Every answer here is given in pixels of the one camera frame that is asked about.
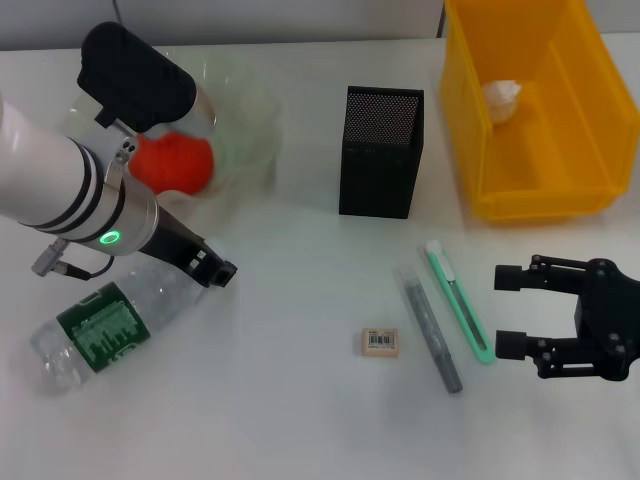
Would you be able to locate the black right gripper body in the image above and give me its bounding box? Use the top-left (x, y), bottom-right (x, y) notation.
top-left (573, 257), bottom-right (640, 383)

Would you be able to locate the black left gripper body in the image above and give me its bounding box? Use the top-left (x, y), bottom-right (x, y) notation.
top-left (137, 205), bottom-right (219, 281)

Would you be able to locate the mint green utility knife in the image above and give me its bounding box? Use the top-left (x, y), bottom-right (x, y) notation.
top-left (424, 239), bottom-right (497, 365)

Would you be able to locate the orange fruit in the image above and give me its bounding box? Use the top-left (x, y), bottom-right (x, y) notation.
top-left (128, 129), bottom-right (216, 197)

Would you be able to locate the clear green-label water bottle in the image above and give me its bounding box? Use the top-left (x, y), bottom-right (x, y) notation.
top-left (28, 258), bottom-right (212, 397)

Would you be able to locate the white paper ball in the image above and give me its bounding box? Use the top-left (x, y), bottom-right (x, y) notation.
top-left (481, 78), bottom-right (523, 126)

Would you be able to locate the grey marker pen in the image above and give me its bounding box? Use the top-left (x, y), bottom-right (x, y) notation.
top-left (397, 264), bottom-right (464, 395)

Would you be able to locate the beige eraser with barcode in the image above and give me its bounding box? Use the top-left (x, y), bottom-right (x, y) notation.
top-left (360, 327), bottom-right (402, 358)

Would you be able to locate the clear green glass fruit plate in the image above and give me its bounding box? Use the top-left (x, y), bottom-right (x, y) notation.
top-left (64, 45), bottom-right (284, 214)

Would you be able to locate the black mesh pen holder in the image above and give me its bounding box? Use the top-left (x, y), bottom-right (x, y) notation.
top-left (338, 85), bottom-right (426, 221)

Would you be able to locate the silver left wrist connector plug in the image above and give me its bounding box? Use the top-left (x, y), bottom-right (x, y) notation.
top-left (31, 237), bottom-right (70, 277)

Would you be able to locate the yellow plastic bin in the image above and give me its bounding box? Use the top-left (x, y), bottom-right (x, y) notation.
top-left (439, 0), bottom-right (640, 224)

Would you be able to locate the thin left wrist cable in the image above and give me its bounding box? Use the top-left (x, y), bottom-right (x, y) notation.
top-left (58, 253), bottom-right (115, 280)

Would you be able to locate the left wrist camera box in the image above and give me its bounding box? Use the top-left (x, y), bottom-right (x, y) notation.
top-left (76, 21), bottom-right (219, 135)

